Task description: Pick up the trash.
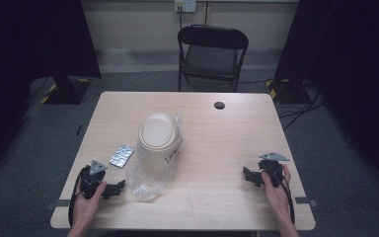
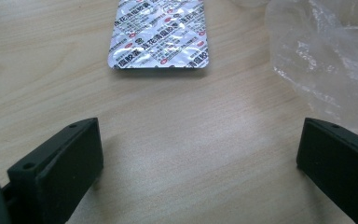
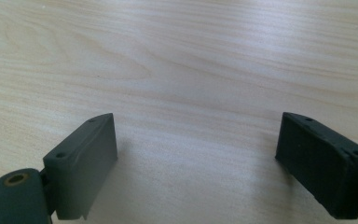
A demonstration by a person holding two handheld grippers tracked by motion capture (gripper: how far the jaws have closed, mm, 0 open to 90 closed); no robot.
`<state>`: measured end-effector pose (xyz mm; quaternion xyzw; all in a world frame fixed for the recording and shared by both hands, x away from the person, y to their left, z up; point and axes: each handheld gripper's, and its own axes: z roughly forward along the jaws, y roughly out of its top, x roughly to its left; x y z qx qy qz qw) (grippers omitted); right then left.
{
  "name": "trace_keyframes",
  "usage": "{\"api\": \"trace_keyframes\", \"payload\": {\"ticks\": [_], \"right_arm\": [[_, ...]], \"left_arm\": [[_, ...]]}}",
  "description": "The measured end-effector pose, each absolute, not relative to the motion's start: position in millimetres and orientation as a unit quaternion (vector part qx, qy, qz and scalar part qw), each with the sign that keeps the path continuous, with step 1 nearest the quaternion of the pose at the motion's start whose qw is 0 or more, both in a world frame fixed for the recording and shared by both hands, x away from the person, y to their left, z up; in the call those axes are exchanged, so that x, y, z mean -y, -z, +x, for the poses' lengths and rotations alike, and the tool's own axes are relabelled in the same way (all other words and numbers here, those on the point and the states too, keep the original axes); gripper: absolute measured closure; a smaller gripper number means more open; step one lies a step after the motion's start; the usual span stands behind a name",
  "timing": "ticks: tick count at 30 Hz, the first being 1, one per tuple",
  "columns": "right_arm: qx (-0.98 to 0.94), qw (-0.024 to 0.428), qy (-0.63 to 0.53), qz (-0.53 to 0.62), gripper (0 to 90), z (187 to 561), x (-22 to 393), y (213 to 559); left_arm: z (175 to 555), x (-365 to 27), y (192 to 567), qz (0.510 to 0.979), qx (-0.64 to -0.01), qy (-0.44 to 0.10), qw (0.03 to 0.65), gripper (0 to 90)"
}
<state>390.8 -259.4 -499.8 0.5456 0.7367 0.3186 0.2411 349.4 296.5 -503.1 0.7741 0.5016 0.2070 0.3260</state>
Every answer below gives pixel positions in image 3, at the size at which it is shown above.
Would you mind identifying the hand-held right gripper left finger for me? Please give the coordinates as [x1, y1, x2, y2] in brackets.
[42, 112, 118, 221]

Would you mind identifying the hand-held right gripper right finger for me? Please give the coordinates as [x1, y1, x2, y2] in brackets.
[274, 111, 358, 220]

